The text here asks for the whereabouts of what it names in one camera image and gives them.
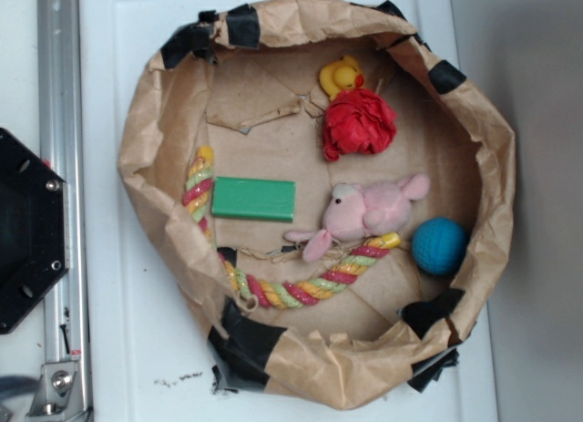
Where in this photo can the crumpled red paper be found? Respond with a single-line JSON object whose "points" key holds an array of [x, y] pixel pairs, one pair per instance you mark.
{"points": [[358, 121]]}

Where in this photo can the green rectangular block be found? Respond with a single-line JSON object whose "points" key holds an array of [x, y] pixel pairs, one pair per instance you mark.
{"points": [[252, 199]]}

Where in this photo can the brown paper bin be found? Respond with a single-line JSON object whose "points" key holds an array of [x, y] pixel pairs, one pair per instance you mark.
{"points": [[237, 94]]}

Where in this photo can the pink plush toy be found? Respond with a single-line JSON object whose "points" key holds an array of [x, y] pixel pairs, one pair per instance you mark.
{"points": [[357, 212]]}

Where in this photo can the yellow rubber duck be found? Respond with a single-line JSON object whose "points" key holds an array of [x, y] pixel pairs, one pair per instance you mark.
{"points": [[341, 75]]}

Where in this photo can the blue ball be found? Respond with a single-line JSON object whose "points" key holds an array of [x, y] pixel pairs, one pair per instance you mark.
{"points": [[439, 246]]}

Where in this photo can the aluminium extrusion rail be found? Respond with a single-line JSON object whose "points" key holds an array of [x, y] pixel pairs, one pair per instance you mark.
{"points": [[66, 305]]}

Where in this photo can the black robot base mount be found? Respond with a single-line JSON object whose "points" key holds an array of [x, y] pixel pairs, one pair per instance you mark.
{"points": [[33, 231]]}

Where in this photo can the metal corner bracket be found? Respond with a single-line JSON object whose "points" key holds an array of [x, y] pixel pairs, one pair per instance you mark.
{"points": [[59, 394]]}

